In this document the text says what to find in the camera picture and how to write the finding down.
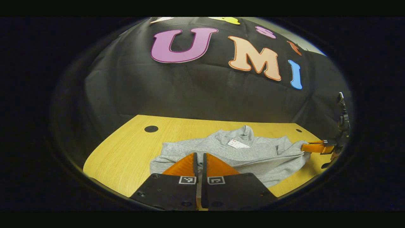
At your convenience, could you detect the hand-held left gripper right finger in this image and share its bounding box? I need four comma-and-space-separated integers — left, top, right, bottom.
201, 153, 278, 210

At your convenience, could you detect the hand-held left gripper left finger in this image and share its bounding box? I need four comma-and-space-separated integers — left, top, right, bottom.
129, 152, 199, 211

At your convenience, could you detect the grey sweatshirt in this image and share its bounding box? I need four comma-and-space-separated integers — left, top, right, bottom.
149, 125, 312, 188

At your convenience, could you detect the black backdrop cloth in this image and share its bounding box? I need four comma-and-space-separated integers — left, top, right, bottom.
52, 17, 353, 159

